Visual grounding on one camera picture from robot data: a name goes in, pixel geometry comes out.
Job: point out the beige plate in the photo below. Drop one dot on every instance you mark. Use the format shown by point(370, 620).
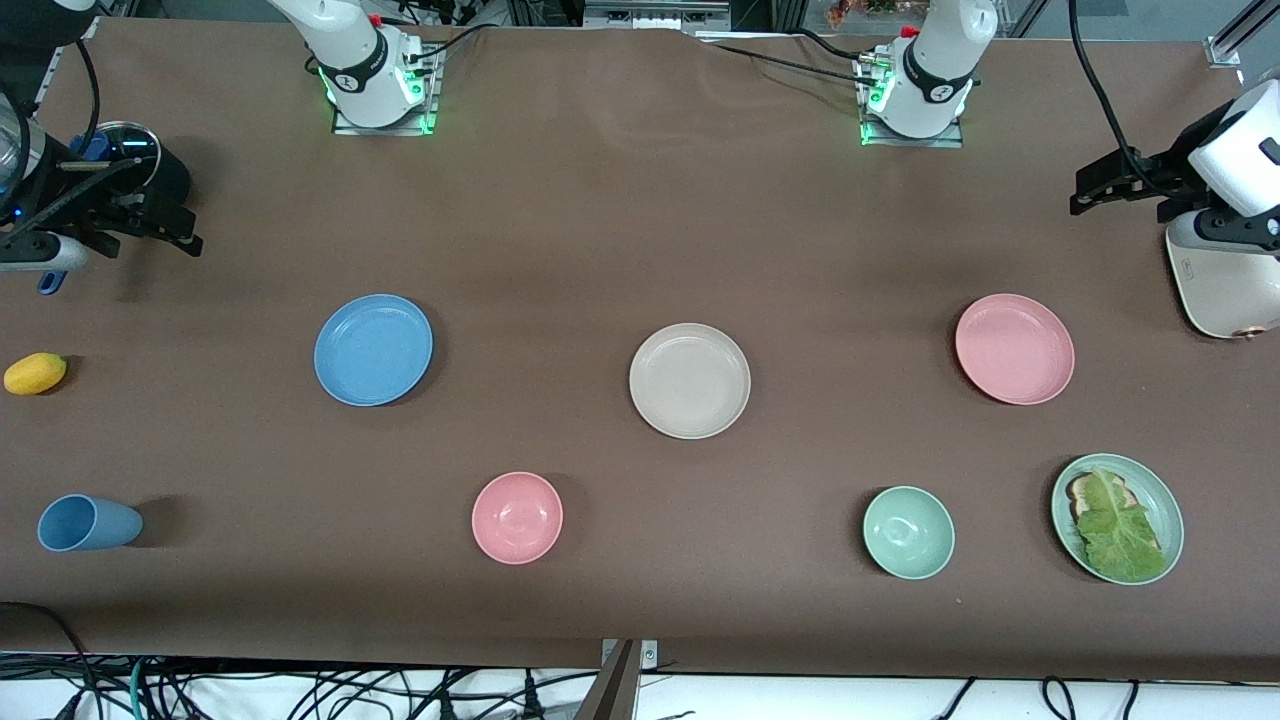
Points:
point(690, 380)

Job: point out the aluminium frame bar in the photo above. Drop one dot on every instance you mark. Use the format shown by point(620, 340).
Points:
point(655, 14)

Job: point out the green lettuce leaf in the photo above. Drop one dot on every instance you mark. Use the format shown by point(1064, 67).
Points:
point(1118, 538)

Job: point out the green plate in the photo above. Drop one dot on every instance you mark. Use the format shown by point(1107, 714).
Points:
point(1163, 500)

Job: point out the toast bread slice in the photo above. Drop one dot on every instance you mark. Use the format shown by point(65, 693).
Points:
point(1078, 490)

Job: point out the dark metal pole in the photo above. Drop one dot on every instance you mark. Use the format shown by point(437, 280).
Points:
point(612, 690)

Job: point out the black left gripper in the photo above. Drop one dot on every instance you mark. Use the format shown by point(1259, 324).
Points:
point(1168, 172)

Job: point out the grey metal bracket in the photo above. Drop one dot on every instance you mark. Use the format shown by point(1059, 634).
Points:
point(650, 655)

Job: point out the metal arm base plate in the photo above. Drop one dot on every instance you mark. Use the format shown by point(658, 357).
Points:
point(950, 141)
point(420, 126)

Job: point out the pink plate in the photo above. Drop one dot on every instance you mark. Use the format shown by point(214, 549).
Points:
point(1014, 350)

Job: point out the yellow toy fruit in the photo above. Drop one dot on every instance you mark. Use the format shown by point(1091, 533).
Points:
point(35, 373)

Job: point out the blue cup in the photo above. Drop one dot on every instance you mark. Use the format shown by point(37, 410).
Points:
point(85, 523)

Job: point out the table cover cloth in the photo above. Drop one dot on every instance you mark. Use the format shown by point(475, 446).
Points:
point(640, 220)

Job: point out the aluminium frame profile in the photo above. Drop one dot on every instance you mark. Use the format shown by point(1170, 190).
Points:
point(1225, 48)
point(70, 55)

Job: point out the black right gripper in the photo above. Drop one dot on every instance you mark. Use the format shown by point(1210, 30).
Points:
point(103, 212)

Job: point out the glass lid blue knob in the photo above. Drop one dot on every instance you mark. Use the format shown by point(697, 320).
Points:
point(135, 148)

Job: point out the small green bowl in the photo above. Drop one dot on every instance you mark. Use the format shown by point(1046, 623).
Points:
point(908, 532)

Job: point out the small pink bowl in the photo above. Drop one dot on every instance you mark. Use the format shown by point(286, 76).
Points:
point(517, 518)

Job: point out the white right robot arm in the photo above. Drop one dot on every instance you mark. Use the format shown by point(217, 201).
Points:
point(355, 60)

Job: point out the blue plate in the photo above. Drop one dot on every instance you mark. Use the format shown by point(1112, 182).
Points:
point(372, 350)

